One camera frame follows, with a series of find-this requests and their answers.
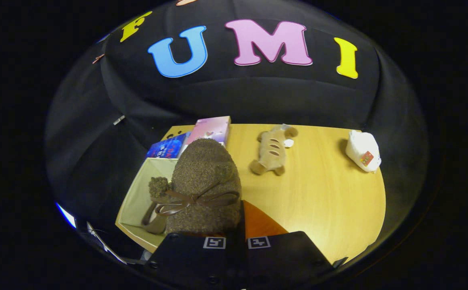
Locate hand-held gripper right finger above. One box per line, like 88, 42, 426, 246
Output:
236, 199, 336, 290

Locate white soft toy red label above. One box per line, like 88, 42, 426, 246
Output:
346, 130, 382, 173

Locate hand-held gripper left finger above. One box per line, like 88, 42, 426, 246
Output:
145, 232, 237, 290

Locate brown fuzzy shoe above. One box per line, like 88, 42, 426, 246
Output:
140, 201, 169, 235
148, 138, 242, 236

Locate green fabric storage box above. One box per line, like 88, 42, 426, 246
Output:
115, 157, 180, 253

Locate blue book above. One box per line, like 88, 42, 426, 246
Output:
146, 132, 191, 160

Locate pink book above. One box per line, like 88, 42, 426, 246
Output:
179, 116, 231, 155

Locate tan bread plush toy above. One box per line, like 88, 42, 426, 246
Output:
249, 124, 299, 176

